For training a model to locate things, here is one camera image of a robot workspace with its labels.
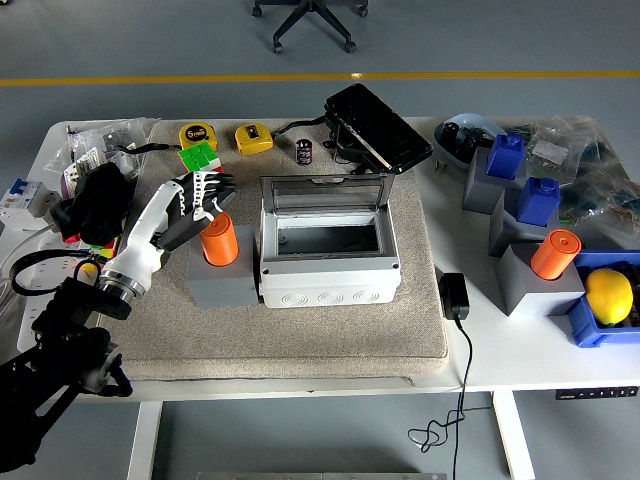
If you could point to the grey-brown fabric mat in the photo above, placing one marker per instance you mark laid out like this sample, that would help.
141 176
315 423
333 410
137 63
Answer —
325 345

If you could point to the black cloth bundle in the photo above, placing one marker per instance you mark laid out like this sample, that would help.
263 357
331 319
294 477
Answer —
100 210

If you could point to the blue plastic bin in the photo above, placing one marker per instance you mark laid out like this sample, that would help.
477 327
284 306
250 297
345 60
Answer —
585 330

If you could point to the blue plastic block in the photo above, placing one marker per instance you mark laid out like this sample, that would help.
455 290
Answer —
505 157
537 200

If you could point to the black cylindrical capacitor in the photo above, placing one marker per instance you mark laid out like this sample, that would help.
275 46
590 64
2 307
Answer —
304 151

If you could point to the white power strip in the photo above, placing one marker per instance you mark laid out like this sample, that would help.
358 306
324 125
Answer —
55 270

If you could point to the orange cylindrical battery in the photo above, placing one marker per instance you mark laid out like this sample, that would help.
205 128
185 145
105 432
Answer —
220 245
555 255

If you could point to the yellow lemon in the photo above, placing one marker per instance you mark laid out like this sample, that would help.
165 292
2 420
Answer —
607 295

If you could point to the yellow tape measure square label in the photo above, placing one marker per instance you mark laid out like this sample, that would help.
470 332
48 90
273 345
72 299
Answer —
252 137

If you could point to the clear bags of parts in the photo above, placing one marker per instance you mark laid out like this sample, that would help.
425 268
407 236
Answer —
590 150

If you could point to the white circuit breaker blue lever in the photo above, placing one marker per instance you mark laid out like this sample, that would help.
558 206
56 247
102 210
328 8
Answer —
25 197

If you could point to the grey holder block with hole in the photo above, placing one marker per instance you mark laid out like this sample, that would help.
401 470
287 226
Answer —
220 290

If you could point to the black office chair base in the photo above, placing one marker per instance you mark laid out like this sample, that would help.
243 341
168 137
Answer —
312 10

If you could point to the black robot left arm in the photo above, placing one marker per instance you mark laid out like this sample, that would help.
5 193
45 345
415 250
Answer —
65 302

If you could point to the yellow tape measure round label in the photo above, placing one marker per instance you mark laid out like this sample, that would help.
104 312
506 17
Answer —
195 134

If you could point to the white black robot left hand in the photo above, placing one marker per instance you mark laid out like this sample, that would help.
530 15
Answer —
145 235

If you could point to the black table control panel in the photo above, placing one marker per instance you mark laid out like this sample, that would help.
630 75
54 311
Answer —
595 393

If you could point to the small colourful puzzle cube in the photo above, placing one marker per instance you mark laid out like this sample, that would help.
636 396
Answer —
107 248

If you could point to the grey junction box clear lid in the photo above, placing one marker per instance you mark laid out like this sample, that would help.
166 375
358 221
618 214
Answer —
325 292

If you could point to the light blue bowl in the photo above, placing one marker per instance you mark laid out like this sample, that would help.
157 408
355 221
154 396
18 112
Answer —
450 152

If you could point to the white table leg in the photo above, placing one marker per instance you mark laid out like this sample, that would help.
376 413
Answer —
512 440
145 440

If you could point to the large colourful puzzle cube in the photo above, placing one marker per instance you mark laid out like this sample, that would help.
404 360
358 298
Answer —
197 156

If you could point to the black power adapter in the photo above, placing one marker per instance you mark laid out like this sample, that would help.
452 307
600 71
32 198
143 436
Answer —
454 295

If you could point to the clear bags with small hardware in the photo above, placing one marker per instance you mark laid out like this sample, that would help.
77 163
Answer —
87 132

